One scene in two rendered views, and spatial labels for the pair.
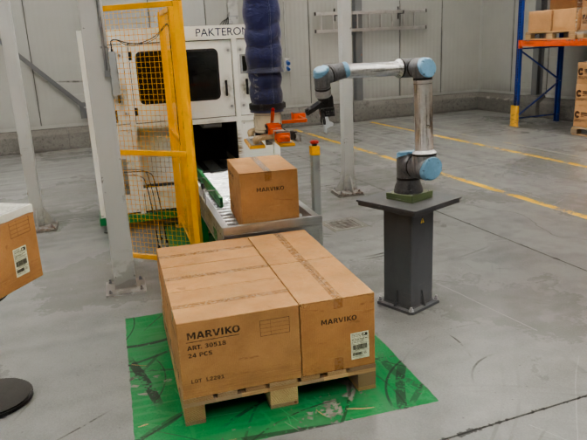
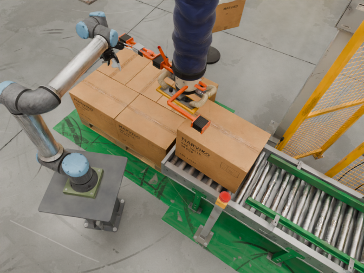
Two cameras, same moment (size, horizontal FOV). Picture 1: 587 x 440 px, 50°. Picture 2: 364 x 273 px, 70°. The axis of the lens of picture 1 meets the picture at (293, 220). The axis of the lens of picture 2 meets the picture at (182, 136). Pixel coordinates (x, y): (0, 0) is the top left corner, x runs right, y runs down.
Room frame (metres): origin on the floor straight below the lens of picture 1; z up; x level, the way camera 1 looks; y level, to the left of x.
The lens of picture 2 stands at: (4.96, -0.82, 2.54)
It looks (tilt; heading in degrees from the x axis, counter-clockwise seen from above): 57 degrees down; 133
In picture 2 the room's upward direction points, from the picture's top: 6 degrees clockwise
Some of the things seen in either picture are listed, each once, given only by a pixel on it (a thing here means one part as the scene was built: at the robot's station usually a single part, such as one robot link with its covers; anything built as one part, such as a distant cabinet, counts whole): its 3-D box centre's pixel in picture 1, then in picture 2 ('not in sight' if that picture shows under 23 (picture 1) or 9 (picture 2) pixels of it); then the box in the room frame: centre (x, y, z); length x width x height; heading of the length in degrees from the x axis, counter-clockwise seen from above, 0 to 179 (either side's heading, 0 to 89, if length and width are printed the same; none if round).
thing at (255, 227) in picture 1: (272, 224); (184, 136); (4.09, 0.14, 0.58); 0.70 x 0.03 x 0.06; 106
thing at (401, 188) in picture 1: (408, 183); (82, 176); (4.01, -0.77, 0.84); 0.19 x 0.19 x 0.10
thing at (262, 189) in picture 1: (261, 190); (219, 145); (4.41, 0.22, 0.75); 0.60 x 0.40 x 0.40; 13
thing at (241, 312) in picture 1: (254, 299); (147, 100); (3.37, 0.25, 0.34); 1.20 x 1.00 x 0.40; 16
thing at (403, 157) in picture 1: (409, 163); (76, 168); (4.00, -0.77, 0.98); 0.17 x 0.15 x 0.18; 25
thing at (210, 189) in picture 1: (201, 182); (363, 203); (5.49, 0.81, 0.60); 1.60 x 0.10 x 0.09; 16
